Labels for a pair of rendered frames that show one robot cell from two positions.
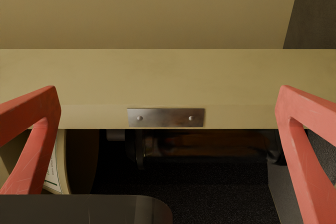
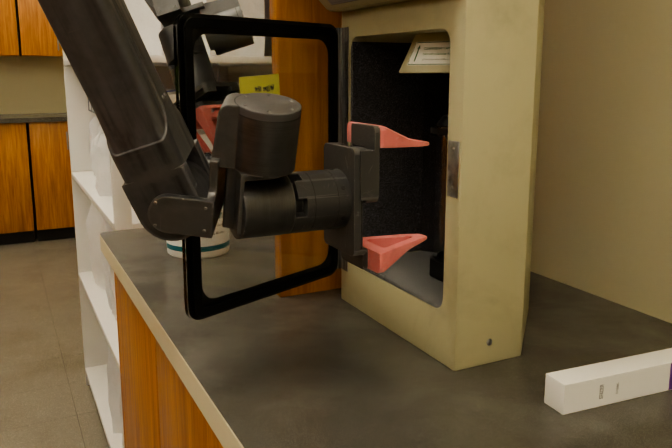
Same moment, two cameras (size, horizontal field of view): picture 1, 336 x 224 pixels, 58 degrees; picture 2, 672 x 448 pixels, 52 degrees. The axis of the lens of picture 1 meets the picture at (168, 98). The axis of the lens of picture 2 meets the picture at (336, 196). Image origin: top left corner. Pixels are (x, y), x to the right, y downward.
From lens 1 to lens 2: 0.59 m
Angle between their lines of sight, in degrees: 29
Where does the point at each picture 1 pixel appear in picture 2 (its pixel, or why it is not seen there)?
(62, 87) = (482, 86)
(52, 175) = (422, 58)
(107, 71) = (500, 118)
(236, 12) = (646, 241)
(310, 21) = (600, 321)
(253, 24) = (629, 261)
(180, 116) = (453, 180)
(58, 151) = (440, 66)
